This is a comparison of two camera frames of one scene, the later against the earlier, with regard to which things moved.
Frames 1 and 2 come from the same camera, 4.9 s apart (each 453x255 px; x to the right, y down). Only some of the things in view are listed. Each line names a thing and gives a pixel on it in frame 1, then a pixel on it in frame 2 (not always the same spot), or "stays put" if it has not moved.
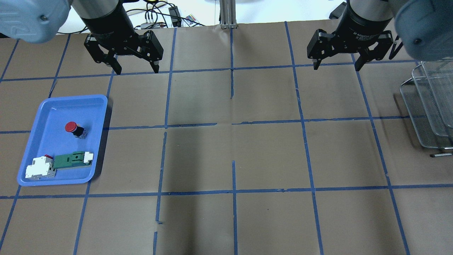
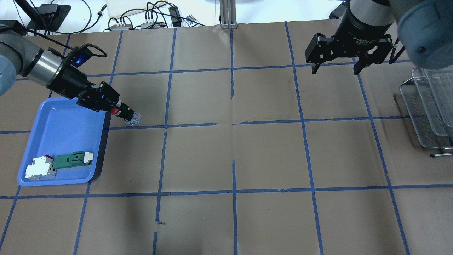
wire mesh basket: x=428 y=96 stays put
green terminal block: x=78 y=158 stays put
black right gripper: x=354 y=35 stays put
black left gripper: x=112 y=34 → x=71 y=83
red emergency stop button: x=78 y=131 → x=132 y=117
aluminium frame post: x=227 y=10 stays put
